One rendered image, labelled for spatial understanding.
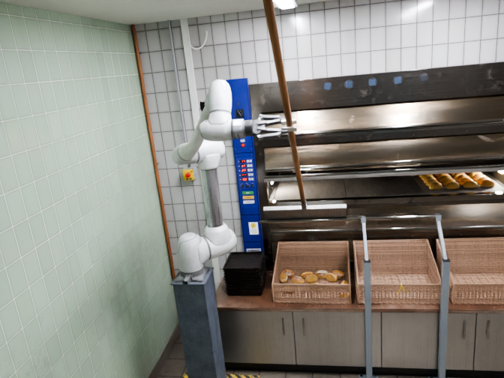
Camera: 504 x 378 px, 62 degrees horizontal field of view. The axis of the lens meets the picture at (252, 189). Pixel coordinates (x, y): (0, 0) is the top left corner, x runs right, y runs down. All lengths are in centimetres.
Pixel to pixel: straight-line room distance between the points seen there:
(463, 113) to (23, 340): 295
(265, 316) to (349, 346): 63
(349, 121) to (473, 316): 155
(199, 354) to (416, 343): 148
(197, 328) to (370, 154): 172
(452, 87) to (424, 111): 23
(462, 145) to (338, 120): 88
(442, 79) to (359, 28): 67
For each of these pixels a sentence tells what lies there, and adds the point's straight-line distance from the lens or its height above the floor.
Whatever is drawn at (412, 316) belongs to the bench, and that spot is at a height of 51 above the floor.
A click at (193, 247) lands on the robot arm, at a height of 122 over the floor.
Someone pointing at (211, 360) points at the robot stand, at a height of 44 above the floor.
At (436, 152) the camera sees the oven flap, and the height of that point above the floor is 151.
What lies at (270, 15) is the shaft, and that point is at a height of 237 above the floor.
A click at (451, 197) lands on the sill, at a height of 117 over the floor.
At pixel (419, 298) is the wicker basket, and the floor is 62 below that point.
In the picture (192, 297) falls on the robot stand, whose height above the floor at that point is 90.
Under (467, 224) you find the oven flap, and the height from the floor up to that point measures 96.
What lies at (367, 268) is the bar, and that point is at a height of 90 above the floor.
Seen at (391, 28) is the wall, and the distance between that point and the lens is 317.
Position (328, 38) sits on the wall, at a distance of 313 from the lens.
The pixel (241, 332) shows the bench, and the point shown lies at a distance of 326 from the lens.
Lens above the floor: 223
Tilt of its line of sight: 16 degrees down
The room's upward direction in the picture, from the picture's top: 6 degrees counter-clockwise
